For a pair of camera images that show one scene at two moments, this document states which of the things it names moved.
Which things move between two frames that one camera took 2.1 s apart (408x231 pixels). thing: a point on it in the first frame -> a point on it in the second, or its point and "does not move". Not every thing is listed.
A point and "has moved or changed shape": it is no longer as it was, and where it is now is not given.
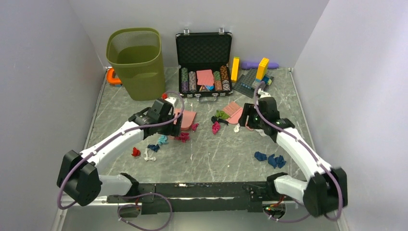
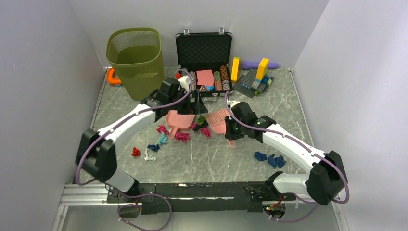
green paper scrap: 222,114 -> 200,119
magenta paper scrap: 215,127 -> 206,131
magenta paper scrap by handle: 184,137 does not move
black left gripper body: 170,128 -> 184,107
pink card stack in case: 205,77 does not move
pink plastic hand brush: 235,112 has moved or changed shape
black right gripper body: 254,121 -> 235,131
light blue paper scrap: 162,139 does not move
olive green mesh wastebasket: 135,53 does not move
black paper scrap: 214,119 -> 204,124
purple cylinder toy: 254,65 does not move
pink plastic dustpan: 187,118 does not move
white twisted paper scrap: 152,158 does not move
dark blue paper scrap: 153,147 does not move
